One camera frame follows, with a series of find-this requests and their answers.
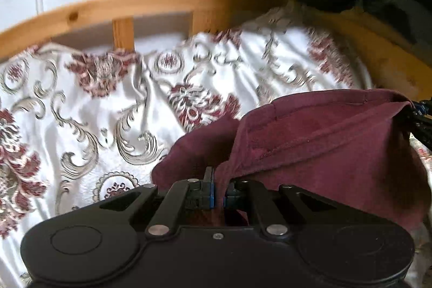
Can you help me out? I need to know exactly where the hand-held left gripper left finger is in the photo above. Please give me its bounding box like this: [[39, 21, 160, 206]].
[[98, 167, 217, 239]]

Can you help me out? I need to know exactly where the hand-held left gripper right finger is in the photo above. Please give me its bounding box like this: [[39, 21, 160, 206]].
[[223, 178, 342, 236]]

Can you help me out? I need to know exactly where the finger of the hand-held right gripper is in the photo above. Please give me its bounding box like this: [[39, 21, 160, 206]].
[[401, 114, 432, 152], [407, 100, 432, 118]]

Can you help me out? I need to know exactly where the maroon small garment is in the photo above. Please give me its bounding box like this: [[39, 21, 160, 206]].
[[151, 89, 426, 232]]

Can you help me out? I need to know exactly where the floral satin bed sheet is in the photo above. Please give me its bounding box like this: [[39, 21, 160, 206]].
[[0, 7, 432, 288]]

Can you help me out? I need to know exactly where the wooden bed frame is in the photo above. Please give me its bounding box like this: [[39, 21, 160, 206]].
[[0, 0, 432, 100]]

